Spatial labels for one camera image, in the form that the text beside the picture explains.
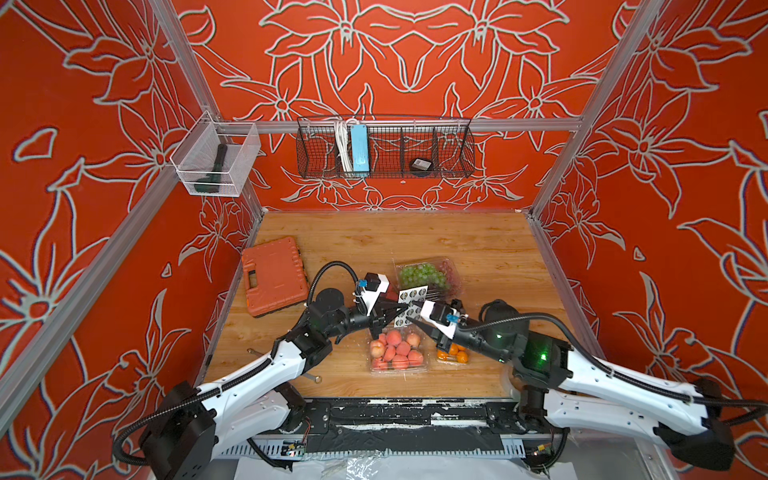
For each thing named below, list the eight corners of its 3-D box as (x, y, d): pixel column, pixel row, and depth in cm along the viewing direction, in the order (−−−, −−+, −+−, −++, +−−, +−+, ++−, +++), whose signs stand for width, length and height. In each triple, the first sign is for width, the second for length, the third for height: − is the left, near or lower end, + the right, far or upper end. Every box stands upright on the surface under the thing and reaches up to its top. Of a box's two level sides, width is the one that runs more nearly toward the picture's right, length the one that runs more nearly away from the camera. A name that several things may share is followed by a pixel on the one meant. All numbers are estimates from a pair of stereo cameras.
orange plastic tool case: (252, 320, 91) (247, 313, 88) (246, 257, 107) (241, 248, 104) (312, 300, 96) (309, 292, 92) (298, 242, 112) (295, 233, 108)
